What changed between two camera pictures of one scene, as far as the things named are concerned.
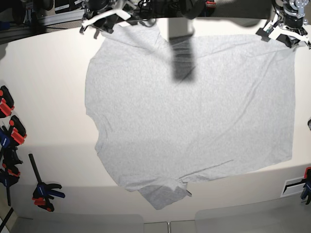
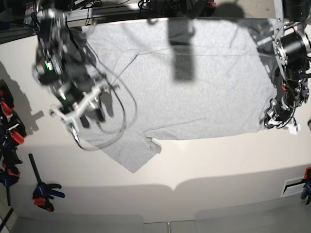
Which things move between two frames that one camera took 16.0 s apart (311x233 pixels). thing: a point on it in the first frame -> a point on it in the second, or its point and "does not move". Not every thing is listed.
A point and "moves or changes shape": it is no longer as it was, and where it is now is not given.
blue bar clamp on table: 42,193 does not move
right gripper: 289,41 -> 277,117
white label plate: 293,186 does not move
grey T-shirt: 174,108 moves or changes shape
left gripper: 107,24 -> 93,106
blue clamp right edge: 306,193 does not move
